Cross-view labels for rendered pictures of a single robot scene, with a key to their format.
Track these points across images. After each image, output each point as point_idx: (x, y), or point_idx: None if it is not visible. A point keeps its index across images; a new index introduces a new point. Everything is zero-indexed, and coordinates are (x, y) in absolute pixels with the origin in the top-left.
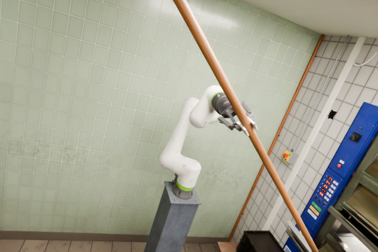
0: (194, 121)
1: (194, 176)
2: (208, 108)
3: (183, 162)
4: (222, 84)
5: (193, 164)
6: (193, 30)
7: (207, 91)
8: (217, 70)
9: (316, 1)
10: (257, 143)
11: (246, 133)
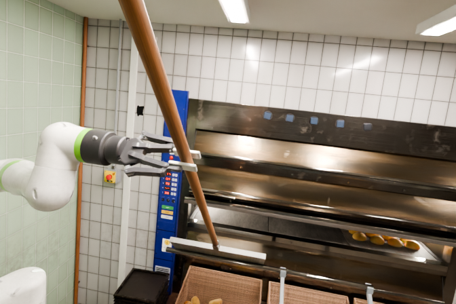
0: (53, 202)
1: (44, 292)
2: (70, 166)
3: (7, 291)
4: (174, 116)
5: (30, 276)
6: (146, 32)
7: (54, 139)
8: (171, 97)
9: None
10: (196, 174)
11: (196, 169)
